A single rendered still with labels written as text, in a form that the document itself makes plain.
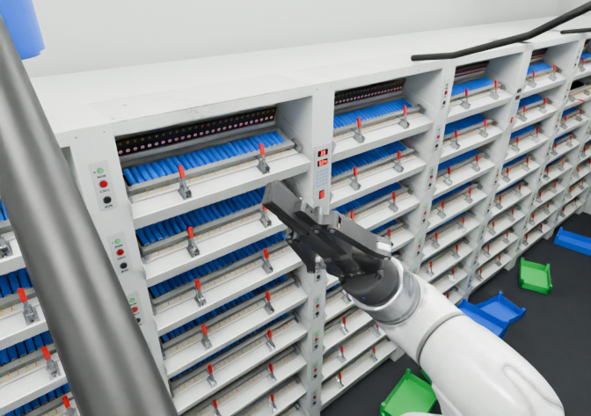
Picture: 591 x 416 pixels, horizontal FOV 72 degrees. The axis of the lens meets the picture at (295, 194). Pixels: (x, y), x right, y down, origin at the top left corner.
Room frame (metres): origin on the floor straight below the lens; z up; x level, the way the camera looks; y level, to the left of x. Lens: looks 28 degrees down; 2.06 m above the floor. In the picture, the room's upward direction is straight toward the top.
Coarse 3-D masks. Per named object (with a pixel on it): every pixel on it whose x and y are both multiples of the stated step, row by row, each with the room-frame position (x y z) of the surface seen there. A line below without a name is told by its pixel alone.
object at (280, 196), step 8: (272, 184) 0.40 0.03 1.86; (280, 184) 0.40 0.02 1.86; (272, 192) 0.39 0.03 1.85; (280, 192) 0.39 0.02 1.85; (288, 192) 0.41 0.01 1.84; (272, 200) 0.38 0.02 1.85; (280, 200) 0.39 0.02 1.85; (288, 200) 0.40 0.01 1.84; (296, 200) 0.41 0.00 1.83; (280, 208) 0.38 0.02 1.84; (288, 208) 0.39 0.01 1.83; (288, 216) 0.39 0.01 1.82; (296, 216) 0.39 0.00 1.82; (296, 224) 0.39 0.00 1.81; (304, 224) 0.40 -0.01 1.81; (304, 232) 0.40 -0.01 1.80
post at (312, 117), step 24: (288, 72) 1.45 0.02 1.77; (312, 96) 1.27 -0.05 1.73; (288, 120) 1.37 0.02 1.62; (312, 120) 1.27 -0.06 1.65; (312, 144) 1.27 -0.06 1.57; (312, 168) 1.28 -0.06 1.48; (312, 192) 1.28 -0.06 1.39; (312, 288) 1.28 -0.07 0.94; (312, 312) 1.29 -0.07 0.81; (312, 336) 1.29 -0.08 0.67; (312, 360) 1.29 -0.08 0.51; (312, 384) 1.29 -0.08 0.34; (312, 408) 1.30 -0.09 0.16
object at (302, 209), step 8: (296, 208) 0.39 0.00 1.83; (304, 208) 0.39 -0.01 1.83; (312, 208) 0.40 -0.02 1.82; (304, 216) 0.39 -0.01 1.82; (312, 216) 0.40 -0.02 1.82; (320, 216) 0.41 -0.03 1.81; (328, 216) 0.41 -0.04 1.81; (336, 216) 0.40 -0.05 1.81; (312, 224) 0.40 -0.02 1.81; (320, 224) 0.40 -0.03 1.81; (328, 224) 0.40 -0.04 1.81; (336, 224) 0.40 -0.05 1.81
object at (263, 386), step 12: (300, 348) 1.31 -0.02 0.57; (300, 360) 1.28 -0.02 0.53; (264, 372) 1.20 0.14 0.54; (276, 372) 1.21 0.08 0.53; (288, 372) 1.22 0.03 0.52; (264, 384) 1.15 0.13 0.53; (276, 384) 1.17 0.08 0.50; (228, 396) 1.09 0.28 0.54; (240, 396) 1.09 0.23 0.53; (252, 396) 1.10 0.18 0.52; (228, 408) 1.04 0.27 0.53; (240, 408) 1.05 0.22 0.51
